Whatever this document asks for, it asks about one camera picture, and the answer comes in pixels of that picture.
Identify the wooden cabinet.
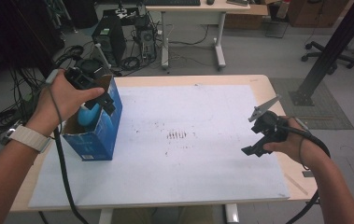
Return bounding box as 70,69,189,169
286,0,350,28

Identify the blue cardboard box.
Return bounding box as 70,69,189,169
61,74,123,162

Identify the black curtain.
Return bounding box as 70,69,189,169
0,0,66,94

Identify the black wire rack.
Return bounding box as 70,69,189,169
264,11,291,39

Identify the black metal post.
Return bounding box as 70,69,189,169
289,0,354,107

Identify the white legged desk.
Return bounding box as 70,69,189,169
144,0,252,71

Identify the white table leg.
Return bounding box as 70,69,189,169
99,207,114,224
224,203,240,224

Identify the bundle of black floor cables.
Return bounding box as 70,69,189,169
0,66,57,138

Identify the beige band wristwatch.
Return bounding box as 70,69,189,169
0,123,52,154

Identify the coiled black cable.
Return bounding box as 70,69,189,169
56,44,85,68

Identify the open computer case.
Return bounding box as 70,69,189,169
135,25,158,64

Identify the black keyboard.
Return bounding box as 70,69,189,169
142,0,202,7

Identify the black office chair base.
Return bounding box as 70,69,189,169
301,40,354,70

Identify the blue dish soap bottle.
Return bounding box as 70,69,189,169
77,103,102,127

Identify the thin grey cable with plug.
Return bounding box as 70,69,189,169
45,68,64,129

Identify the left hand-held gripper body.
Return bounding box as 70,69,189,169
64,42,113,103

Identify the brown cardboard box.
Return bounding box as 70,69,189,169
223,3,271,31

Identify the thick black right gripper cable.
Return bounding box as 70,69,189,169
285,124,332,224

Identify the black computer tower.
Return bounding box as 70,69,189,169
91,14,127,69

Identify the person's right hand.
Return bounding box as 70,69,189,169
262,116,319,166

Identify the grey floor mat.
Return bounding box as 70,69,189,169
269,77,354,131

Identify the white foam mat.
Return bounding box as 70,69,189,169
28,84,291,209

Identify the person's left hand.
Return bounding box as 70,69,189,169
24,69,106,138

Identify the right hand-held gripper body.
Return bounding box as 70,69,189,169
248,94,291,146

